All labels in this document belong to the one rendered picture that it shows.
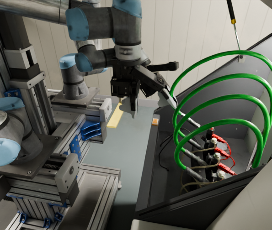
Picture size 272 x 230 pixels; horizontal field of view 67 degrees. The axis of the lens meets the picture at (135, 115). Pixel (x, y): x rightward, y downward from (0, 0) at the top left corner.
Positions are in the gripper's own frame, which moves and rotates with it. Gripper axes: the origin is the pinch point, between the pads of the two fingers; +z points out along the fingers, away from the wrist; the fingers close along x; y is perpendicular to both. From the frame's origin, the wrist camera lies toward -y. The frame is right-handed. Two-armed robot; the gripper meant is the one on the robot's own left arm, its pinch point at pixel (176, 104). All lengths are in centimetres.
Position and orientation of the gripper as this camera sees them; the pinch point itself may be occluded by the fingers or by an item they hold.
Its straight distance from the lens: 80.4
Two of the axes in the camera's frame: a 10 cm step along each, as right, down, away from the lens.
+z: 5.8, 8.1, 0.6
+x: -3.6, 3.2, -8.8
